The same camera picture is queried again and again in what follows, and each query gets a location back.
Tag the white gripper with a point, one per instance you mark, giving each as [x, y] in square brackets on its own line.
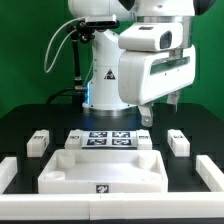
[138, 86]

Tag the white desk top tray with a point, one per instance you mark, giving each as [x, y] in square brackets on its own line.
[103, 171]

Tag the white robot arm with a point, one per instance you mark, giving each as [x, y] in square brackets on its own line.
[142, 51]

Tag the fiducial marker sheet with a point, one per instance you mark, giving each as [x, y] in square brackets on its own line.
[109, 139]

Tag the white right fence block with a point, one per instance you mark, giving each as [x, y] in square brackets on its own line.
[209, 172]

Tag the white fence block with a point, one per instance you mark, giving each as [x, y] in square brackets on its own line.
[209, 172]
[8, 170]

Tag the white front fence bar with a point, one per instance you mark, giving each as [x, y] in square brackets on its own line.
[111, 206]

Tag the white left fence block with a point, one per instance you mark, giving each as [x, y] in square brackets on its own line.
[8, 170]

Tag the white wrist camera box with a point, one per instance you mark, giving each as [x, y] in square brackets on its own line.
[151, 37]

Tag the black camera pole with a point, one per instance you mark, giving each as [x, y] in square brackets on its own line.
[80, 89]

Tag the black camera on pole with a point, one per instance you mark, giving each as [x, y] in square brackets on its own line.
[85, 28]

